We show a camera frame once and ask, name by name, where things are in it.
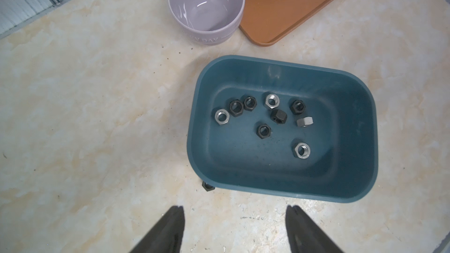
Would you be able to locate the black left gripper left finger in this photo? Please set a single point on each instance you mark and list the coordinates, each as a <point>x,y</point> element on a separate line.
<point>166,235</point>

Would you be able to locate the lilac grey bowl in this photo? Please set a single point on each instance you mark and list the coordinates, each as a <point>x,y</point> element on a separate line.
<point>208,22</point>

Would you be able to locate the black hex nut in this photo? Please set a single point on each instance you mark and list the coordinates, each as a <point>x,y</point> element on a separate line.
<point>279,116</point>
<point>264,131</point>
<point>297,107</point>
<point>236,108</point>
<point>207,187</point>
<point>250,103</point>

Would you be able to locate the silver hex nut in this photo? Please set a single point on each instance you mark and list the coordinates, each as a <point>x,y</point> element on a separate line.
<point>302,150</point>
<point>272,101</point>
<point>304,122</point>
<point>222,116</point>

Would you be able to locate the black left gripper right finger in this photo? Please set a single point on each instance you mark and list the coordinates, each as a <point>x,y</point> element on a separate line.
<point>304,235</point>

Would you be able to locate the teal plastic storage box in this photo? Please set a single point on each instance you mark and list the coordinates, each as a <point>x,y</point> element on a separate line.
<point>343,163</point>

